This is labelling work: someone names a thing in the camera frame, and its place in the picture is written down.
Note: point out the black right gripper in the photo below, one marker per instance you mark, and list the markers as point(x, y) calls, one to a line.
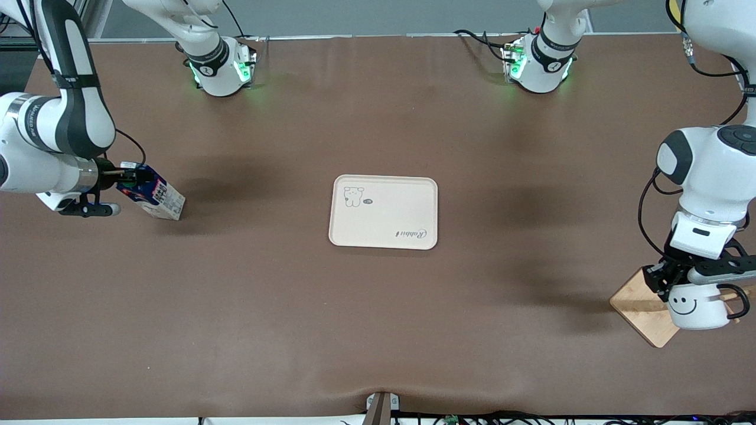
point(109, 175)

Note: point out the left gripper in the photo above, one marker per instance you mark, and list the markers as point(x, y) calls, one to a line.
point(668, 273)

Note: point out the blue white milk carton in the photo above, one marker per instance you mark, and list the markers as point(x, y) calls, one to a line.
point(162, 200)

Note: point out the white smiley face mug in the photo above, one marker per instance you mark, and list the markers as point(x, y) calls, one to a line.
point(700, 310)

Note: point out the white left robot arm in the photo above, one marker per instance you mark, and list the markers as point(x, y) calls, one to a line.
point(714, 177)

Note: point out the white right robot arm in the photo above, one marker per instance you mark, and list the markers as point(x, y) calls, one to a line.
point(71, 118)

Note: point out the beige rabbit print tray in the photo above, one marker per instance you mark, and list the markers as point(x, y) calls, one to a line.
point(390, 215)

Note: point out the wooden mug stand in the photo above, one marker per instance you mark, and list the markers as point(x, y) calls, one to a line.
point(644, 313)

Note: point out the brown table cover sheet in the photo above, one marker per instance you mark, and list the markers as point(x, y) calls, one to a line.
point(378, 324)

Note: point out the aluminium frame profile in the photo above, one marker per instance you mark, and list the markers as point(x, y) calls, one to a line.
point(82, 18)

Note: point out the metal table clamp bracket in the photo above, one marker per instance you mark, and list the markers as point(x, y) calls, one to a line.
point(382, 408)

